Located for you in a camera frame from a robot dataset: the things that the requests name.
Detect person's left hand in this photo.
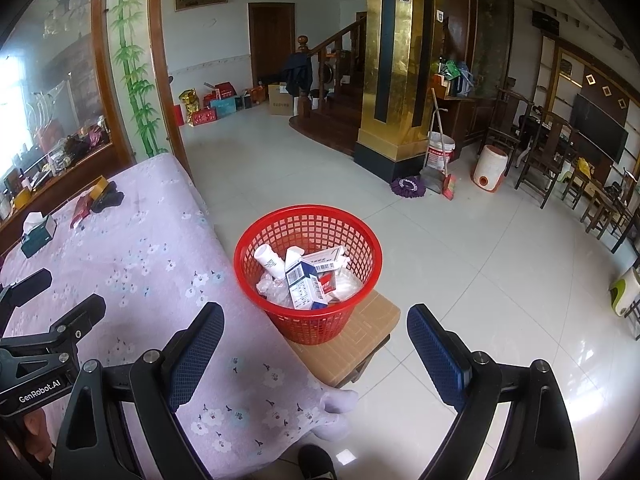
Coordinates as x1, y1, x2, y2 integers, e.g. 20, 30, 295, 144
20, 406, 53, 463

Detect person's black shoe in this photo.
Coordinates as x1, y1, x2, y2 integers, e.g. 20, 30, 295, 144
297, 444, 338, 480

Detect wooden staircase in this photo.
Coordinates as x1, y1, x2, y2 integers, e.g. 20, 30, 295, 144
287, 10, 371, 156

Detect bamboo painted wall panel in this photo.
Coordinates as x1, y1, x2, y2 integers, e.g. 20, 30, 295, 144
107, 0, 168, 158

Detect dark red packet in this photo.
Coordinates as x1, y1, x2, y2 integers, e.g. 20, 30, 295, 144
70, 194, 96, 228

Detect dark wooden chair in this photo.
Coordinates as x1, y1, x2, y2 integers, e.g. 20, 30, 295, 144
485, 87, 536, 176
515, 110, 575, 209
580, 167, 640, 256

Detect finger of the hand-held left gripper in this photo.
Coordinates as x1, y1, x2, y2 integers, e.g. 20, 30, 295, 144
0, 268, 53, 318
0, 294, 107, 391

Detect golden pillar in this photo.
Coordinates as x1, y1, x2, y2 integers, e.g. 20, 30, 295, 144
354, 0, 451, 183

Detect yellow brown tape roll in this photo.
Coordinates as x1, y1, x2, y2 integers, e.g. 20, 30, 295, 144
82, 175, 111, 201

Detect white bucket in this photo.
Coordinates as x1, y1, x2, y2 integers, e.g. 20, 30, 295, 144
426, 131, 457, 171

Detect black gloves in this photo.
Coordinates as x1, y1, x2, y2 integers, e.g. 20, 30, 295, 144
90, 181, 125, 213

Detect dark jacket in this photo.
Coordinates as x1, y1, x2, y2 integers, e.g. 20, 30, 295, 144
280, 51, 313, 98

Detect cardboard box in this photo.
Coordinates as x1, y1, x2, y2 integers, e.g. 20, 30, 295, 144
267, 82, 296, 117

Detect purple floral tablecloth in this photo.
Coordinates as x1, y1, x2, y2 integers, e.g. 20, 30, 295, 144
0, 152, 361, 480

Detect brown wooden door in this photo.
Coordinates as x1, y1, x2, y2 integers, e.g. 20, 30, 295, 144
248, 2, 296, 91

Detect wooden stool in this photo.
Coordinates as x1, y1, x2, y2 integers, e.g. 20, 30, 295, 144
287, 290, 402, 388

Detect white spray bottle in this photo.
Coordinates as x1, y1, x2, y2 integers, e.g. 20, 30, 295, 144
253, 245, 286, 278

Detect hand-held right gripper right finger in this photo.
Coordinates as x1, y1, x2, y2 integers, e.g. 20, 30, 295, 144
406, 303, 581, 480

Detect black television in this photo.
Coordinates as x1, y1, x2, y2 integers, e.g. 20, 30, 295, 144
570, 92, 630, 163

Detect teal tissue box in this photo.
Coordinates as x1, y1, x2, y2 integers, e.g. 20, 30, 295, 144
20, 211, 58, 258

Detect red plastic basket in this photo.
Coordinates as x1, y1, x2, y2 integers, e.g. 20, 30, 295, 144
234, 204, 383, 346

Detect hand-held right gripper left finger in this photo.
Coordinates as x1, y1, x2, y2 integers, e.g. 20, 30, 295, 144
52, 302, 226, 480

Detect white orange barrel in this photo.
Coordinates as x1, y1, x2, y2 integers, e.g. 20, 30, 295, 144
472, 145, 508, 193

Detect blue white carton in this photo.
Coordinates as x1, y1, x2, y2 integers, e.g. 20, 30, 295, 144
285, 247, 330, 310

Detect wooden sideboard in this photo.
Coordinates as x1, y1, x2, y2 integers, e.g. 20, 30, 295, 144
0, 140, 136, 256

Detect dark wooden cabinet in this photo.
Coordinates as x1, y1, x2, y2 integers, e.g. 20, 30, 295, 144
432, 57, 496, 148

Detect broom with dustpan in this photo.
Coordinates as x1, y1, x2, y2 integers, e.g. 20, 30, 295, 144
420, 87, 456, 201

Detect white green plastic container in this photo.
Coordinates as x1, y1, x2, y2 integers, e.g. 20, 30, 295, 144
609, 266, 640, 318

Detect pinkish plastic bag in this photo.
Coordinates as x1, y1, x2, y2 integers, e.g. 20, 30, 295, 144
330, 267, 365, 303

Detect large wall mirror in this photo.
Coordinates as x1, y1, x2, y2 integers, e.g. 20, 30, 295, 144
0, 0, 108, 196

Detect row of gift boxes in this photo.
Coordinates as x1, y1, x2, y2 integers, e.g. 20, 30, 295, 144
172, 81, 268, 128

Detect clear plastic bag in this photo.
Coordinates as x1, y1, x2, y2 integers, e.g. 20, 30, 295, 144
256, 274, 293, 308

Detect white blue medicine box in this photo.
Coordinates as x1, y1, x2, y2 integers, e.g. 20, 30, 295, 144
300, 246, 351, 273

